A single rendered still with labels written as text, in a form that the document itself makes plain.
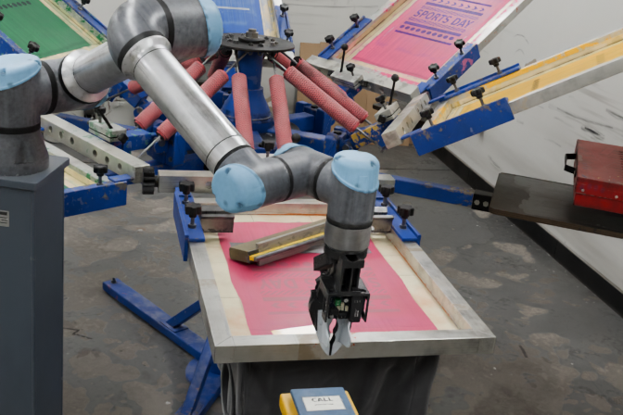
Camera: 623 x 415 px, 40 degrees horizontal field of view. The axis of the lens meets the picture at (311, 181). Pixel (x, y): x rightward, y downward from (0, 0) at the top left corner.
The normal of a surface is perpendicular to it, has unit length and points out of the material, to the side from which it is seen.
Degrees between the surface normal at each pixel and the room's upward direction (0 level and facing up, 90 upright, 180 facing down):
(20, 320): 90
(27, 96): 90
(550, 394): 0
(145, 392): 0
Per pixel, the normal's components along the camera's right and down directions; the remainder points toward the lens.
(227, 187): -0.68, 0.18
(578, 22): -0.97, -0.02
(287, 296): 0.10, -0.94
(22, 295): -0.11, 0.32
